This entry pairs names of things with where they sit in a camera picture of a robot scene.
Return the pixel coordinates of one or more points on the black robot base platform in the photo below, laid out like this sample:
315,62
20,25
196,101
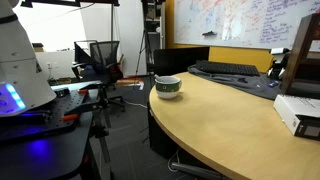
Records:
38,145

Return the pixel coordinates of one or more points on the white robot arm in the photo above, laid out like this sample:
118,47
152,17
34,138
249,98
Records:
23,85

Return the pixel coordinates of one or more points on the small blue marker on cloth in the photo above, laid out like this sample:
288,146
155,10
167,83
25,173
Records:
273,84

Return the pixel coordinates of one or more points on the white green ceramic mug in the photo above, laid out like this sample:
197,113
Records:
167,87

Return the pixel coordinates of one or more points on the black computer monitor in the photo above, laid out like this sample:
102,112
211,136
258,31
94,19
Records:
173,61

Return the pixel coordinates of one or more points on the black computer keyboard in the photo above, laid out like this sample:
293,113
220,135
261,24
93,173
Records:
226,68

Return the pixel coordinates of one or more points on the black mesh office chair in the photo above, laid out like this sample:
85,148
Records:
101,64

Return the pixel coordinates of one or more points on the black whiteboard eraser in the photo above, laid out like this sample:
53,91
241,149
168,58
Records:
210,33

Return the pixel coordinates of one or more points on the grey cloth jacket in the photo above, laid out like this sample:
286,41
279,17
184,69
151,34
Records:
255,85

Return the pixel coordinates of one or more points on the brown wooden shelf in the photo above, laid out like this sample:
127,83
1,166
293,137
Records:
303,66

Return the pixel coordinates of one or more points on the white black cardboard box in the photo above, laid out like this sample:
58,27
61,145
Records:
301,115

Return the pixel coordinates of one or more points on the black camera tripod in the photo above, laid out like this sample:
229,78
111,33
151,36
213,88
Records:
153,34

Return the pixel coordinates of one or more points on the orange handled clamp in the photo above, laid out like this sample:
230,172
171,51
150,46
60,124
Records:
69,117
83,91

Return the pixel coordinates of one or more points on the wall whiteboard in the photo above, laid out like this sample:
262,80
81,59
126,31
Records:
263,24

